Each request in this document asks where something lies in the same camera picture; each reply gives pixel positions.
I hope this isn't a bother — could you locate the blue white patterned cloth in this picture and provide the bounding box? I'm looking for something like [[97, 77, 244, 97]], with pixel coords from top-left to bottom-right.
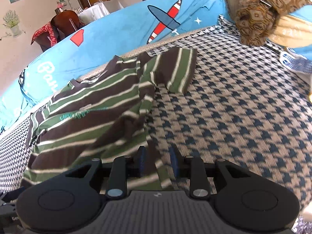
[[279, 46, 312, 75]]

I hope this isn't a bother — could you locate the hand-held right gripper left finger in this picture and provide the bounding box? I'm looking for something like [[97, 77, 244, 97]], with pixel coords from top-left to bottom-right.
[[64, 146, 147, 199]]

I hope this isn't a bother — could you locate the potted plant wall sticker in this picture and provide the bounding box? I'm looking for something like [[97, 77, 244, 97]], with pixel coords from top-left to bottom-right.
[[2, 10, 26, 38]]

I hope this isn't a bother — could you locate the green brown striped shirt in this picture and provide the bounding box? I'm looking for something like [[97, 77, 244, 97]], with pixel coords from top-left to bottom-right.
[[21, 47, 198, 192]]

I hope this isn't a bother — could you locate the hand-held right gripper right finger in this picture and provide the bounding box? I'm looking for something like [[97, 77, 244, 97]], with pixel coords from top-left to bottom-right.
[[169, 144, 255, 199]]

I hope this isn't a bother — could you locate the table with white tablecloth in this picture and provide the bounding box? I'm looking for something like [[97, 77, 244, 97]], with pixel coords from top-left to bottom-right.
[[78, 1, 123, 22]]

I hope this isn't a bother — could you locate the blue printed sheet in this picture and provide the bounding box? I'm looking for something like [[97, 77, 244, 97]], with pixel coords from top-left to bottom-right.
[[0, 0, 312, 133]]

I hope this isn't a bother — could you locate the red patterned cloth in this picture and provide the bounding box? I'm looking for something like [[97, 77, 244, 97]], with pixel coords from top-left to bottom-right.
[[30, 21, 58, 48]]

